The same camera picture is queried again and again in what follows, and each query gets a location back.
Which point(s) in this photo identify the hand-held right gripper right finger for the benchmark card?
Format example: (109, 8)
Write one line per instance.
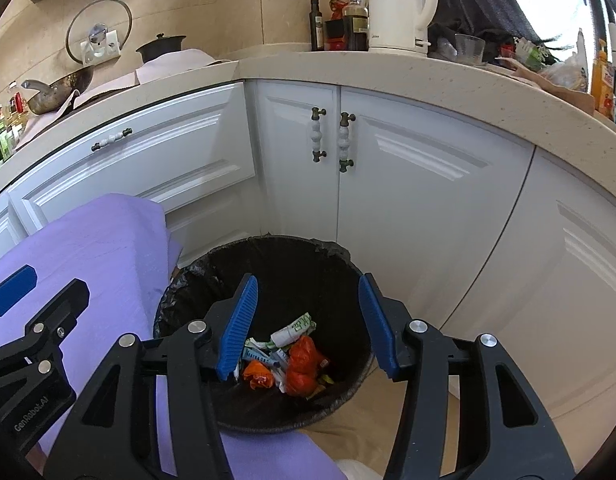
(378, 325)

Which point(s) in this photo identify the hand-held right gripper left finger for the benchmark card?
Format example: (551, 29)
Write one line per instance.
(238, 330)

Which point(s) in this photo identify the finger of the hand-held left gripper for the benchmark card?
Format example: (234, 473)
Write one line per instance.
(13, 287)
(63, 305)

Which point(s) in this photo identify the small orange plastic bag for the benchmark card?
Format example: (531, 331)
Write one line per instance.
(258, 372)

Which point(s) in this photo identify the green white wrapper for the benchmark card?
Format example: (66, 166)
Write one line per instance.
(293, 330)

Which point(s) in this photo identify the large orange plastic bag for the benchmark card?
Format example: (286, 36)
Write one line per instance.
(303, 365)

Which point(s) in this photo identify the yellow wrapper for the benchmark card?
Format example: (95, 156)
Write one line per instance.
(327, 379)

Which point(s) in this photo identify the black trash bin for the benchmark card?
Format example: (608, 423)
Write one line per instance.
(288, 270)

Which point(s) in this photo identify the small white cabinet door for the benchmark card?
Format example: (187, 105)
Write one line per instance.
(0, 235)

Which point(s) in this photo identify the purple tablecloth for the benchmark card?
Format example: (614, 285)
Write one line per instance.
(88, 240)

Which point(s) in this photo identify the narrow white cabinet door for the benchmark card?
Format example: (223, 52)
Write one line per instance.
(288, 200)

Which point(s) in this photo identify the cluster of condiment bottles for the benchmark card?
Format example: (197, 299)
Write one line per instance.
(3, 135)

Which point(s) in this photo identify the wide white cabinet drawer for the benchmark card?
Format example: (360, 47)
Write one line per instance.
(163, 160)

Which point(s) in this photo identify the large white cabinet door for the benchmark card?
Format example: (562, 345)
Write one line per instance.
(563, 310)

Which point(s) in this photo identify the steel wok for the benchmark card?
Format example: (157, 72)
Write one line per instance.
(58, 92)

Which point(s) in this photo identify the beige stove cover cloth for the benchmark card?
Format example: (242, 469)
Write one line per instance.
(173, 65)

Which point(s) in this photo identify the black lidded pot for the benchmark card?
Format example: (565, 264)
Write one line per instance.
(160, 47)

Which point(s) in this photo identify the glass pot lid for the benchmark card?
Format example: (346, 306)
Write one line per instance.
(85, 15)

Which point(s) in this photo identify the clear glass cup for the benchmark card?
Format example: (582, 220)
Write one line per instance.
(469, 50)

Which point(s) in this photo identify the beige paper bag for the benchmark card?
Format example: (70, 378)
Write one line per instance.
(553, 90)

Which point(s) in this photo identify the red seasoning packet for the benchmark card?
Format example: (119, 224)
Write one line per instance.
(334, 32)

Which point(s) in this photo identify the dark sauce bottle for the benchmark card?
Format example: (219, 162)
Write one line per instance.
(356, 27)

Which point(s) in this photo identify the dark olive oil bottle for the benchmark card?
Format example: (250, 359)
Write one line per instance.
(316, 27)

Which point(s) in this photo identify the green white snack packet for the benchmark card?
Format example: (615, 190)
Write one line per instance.
(530, 55)

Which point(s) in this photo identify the white electric kettle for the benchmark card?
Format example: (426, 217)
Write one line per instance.
(398, 10)

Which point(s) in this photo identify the clear plastic bag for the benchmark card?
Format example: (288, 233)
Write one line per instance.
(570, 72)

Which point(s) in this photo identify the orange juice bottle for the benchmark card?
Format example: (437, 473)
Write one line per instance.
(602, 75)

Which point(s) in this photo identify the white wall socket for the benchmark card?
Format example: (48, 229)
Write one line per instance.
(110, 45)

